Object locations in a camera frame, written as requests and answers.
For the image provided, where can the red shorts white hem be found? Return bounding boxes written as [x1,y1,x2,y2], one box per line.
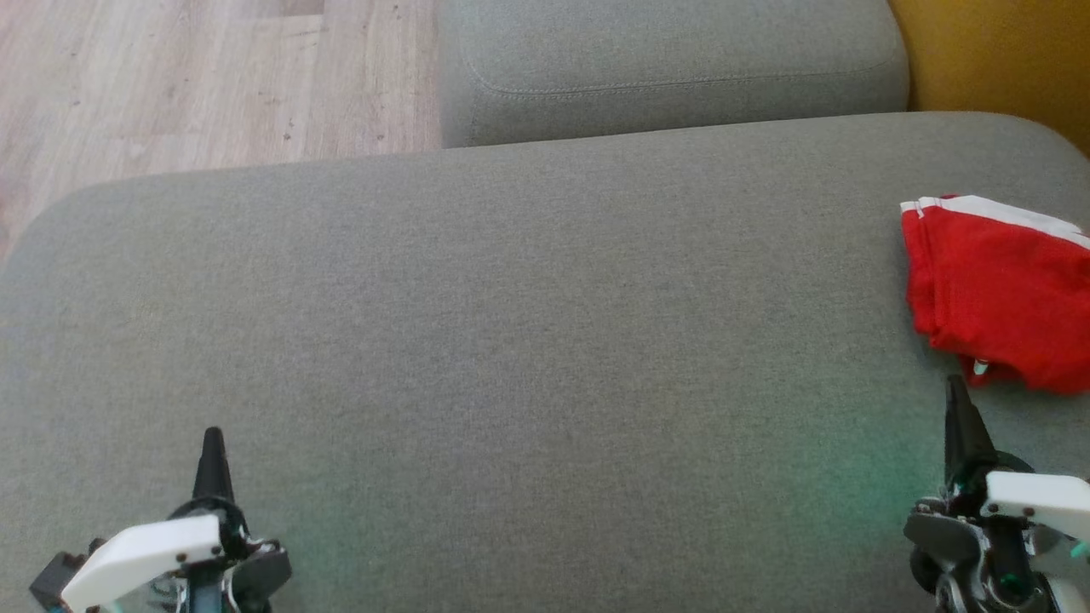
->
[900,194,1090,380]

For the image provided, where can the large grey sofa seat cushion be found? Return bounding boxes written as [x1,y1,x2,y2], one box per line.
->
[0,111,1090,613]

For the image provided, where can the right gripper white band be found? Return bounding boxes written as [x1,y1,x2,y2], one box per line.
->
[903,375,1090,613]

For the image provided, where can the yellow sofa backrest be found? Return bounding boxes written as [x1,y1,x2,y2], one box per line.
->
[888,0,1090,159]

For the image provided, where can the grey sofa back cushion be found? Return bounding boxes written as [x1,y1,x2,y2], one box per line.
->
[435,0,910,151]

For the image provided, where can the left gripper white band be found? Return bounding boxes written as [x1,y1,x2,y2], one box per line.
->
[58,427,293,613]

